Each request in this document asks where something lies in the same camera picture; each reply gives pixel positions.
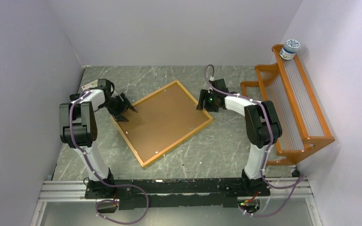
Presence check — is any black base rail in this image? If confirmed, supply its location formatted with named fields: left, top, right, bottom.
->
left=84, top=178, right=271, bottom=210

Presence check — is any aluminium extrusion frame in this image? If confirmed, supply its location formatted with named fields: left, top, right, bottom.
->
left=32, top=178, right=322, bottom=226

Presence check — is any small blue white jar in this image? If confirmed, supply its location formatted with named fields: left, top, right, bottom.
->
left=280, top=39, right=301, bottom=60

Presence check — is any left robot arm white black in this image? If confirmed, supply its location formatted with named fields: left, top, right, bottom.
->
left=59, top=79, right=137, bottom=198

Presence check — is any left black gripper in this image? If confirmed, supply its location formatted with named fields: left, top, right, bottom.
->
left=100, top=93, right=137, bottom=122

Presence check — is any brown frame backing board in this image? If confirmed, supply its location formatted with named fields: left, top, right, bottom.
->
left=115, top=83, right=210, bottom=163

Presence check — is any yellow wooden picture frame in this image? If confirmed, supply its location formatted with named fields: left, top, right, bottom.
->
left=110, top=80, right=215, bottom=169

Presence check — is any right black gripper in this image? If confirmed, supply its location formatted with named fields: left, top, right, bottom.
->
left=196, top=90, right=218, bottom=113

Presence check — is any orange wooden rack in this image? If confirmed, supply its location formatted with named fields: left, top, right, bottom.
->
left=240, top=44, right=335, bottom=166

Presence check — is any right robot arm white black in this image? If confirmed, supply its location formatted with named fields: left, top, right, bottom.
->
left=196, top=76, right=282, bottom=195

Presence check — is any blue stapler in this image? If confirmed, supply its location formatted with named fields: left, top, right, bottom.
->
left=69, top=93, right=80, bottom=101

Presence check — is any small staples box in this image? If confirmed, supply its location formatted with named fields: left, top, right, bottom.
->
left=81, top=80, right=98, bottom=92

